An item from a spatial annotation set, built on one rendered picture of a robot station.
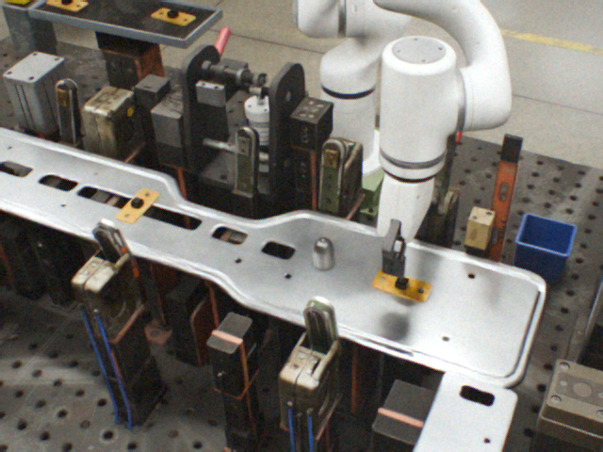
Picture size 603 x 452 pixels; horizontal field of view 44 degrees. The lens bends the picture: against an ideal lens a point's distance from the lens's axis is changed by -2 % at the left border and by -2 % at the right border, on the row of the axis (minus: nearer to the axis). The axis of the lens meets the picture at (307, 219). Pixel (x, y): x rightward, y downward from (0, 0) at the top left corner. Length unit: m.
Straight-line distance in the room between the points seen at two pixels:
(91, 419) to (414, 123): 0.81
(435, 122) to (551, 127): 2.42
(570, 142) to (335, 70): 1.82
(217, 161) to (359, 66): 0.35
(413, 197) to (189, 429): 0.62
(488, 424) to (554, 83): 2.74
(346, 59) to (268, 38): 2.32
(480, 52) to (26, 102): 0.91
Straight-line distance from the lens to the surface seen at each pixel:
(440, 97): 0.88
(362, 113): 1.61
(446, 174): 1.15
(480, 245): 1.18
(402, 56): 0.87
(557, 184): 1.85
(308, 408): 1.00
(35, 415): 1.45
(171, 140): 1.40
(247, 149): 1.27
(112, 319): 1.17
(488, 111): 0.91
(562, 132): 3.29
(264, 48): 3.78
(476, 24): 0.93
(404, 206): 0.96
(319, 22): 1.47
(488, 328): 1.10
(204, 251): 1.20
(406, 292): 1.12
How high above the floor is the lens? 1.82
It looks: 42 degrees down
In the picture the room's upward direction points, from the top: 2 degrees counter-clockwise
